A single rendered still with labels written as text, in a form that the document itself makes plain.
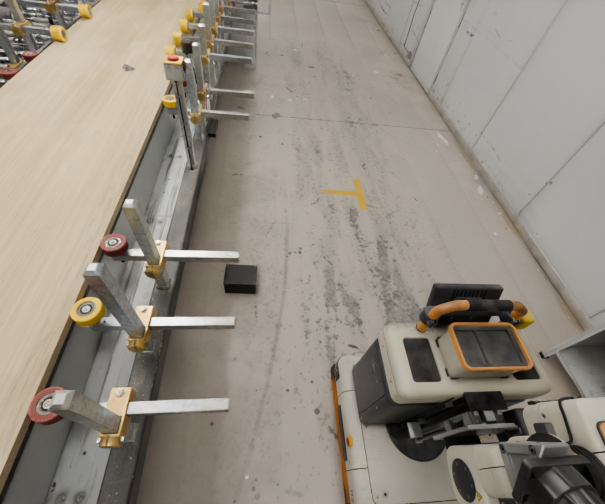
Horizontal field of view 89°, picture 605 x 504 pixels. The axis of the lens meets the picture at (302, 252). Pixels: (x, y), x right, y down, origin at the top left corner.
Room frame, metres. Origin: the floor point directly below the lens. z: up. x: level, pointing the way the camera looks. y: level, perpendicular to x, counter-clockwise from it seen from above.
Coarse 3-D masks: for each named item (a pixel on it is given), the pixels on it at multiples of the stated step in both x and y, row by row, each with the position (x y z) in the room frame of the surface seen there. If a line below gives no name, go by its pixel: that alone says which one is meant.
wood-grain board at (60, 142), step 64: (128, 0) 2.92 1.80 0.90; (192, 0) 3.25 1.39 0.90; (64, 64) 1.69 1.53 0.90; (0, 128) 1.04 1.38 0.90; (64, 128) 1.13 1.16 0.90; (128, 128) 1.22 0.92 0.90; (0, 192) 0.69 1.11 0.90; (64, 192) 0.75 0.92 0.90; (0, 256) 0.44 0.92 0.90; (64, 256) 0.49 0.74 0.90; (0, 320) 0.26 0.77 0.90; (64, 320) 0.29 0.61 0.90; (0, 384) 0.11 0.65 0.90; (0, 448) -0.01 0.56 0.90
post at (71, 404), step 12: (60, 396) 0.08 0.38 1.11; (72, 396) 0.09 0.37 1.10; (84, 396) 0.10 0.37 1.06; (48, 408) 0.06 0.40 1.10; (60, 408) 0.07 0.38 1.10; (72, 408) 0.07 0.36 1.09; (84, 408) 0.08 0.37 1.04; (96, 408) 0.09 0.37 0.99; (72, 420) 0.06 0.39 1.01; (84, 420) 0.06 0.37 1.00; (96, 420) 0.07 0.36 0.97; (108, 420) 0.08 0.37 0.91; (108, 432) 0.06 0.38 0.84; (132, 432) 0.08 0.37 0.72
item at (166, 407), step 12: (132, 408) 0.13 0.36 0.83; (144, 408) 0.13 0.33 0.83; (156, 408) 0.14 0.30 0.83; (168, 408) 0.14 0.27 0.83; (180, 408) 0.15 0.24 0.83; (192, 408) 0.15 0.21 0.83; (204, 408) 0.16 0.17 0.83; (216, 408) 0.17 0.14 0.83; (228, 408) 0.17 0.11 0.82; (60, 420) 0.07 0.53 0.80
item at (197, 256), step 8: (120, 256) 0.56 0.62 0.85; (128, 256) 0.57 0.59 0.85; (136, 256) 0.58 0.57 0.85; (168, 256) 0.60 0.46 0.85; (176, 256) 0.61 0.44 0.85; (184, 256) 0.61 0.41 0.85; (192, 256) 0.62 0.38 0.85; (200, 256) 0.63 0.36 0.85; (208, 256) 0.64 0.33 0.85; (216, 256) 0.64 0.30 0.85; (224, 256) 0.65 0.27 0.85; (232, 256) 0.66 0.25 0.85
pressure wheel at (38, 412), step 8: (40, 392) 0.11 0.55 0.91; (48, 392) 0.11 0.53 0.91; (32, 400) 0.09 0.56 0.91; (40, 400) 0.09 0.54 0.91; (48, 400) 0.10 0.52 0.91; (32, 408) 0.07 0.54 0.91; (40, 408) 0.08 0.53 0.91; (32, 416) 0.06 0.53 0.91; (40, 416) 0.06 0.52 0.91; (48, 416) 0.07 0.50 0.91; (56, 416) 0.07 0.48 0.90; (48, 424) 0.05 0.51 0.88
